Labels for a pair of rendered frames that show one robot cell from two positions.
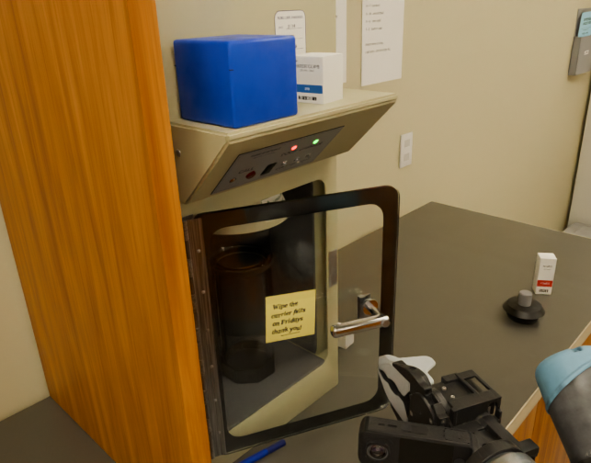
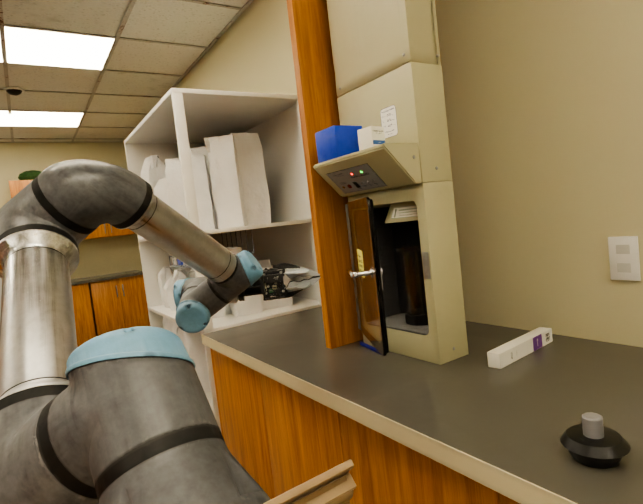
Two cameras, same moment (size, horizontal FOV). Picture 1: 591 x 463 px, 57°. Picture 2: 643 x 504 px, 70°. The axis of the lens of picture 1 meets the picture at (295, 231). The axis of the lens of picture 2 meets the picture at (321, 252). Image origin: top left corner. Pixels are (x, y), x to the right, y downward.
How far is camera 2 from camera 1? 1.56 m
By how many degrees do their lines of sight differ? 100
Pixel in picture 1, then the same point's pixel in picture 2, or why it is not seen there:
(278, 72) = (328, 140)
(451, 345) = (502, 405)
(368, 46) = not seen: outside the picture
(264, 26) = (376, 118)
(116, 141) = not seen: hidden behind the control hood
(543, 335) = (542, 462)
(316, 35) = (402, 115)
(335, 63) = (365, 132)
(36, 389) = not seen: hidden behind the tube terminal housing
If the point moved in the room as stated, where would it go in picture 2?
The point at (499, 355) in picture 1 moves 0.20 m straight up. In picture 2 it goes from (486, 426) to (476, 318)
